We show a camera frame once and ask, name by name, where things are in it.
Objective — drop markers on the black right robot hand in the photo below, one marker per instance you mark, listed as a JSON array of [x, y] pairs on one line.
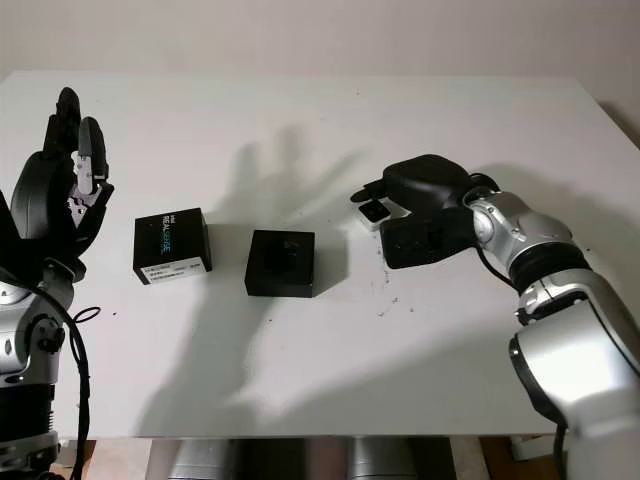
[[425, 180]]

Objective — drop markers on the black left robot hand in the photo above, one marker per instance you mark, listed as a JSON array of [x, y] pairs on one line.
[[40, 200]]

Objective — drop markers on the small silver depth camera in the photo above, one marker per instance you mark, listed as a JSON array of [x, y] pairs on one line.
[[372, 212]]

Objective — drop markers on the black RealSense box lid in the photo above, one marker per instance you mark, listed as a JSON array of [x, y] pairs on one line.
[[170, 240]]

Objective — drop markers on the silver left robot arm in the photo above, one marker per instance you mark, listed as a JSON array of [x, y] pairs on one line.
[[30, 340]]

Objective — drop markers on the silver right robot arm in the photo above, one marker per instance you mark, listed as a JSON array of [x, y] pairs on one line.
[[575, 320]]

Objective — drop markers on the grey robot leg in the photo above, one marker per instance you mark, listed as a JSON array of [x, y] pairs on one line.
[[382, 460]]

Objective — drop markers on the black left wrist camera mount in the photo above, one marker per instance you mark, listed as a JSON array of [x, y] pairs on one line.
[[9, 225]]

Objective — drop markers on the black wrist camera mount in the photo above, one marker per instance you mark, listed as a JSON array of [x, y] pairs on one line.
[[9, 225], [425, 240]]

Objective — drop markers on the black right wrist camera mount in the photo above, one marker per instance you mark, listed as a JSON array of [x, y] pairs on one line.
[[425, 240]]

